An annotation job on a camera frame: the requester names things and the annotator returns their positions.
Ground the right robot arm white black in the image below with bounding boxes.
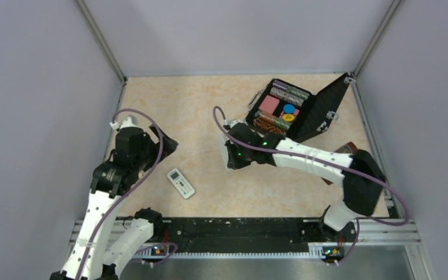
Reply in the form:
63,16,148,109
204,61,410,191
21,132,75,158
218,121,386,240

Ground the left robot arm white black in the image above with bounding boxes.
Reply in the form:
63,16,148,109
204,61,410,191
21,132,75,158
50,124,179,279

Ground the white remote control with screen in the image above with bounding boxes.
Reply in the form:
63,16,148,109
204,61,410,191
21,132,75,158
167,169,195,199

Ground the orange black chip row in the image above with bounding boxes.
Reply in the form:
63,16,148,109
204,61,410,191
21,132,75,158
253,110,286,136

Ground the green chip stack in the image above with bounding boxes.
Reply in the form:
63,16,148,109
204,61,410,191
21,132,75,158
274,117,291,131

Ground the pink card deck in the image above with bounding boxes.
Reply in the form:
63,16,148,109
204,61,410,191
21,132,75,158
258,95,280,114

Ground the yellow dealer chip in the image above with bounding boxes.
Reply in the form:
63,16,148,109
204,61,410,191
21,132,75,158
282,114,295,122

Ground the black poker chip case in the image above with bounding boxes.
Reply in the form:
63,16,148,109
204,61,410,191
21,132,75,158
244,72,353,142

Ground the blue dealer chip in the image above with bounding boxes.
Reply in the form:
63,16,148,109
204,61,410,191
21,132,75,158
283,104,296,114

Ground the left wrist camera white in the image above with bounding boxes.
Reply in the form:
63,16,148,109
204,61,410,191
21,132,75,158
110,115,139,131

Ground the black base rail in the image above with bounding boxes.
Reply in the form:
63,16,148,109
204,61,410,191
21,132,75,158
151,217,355,253

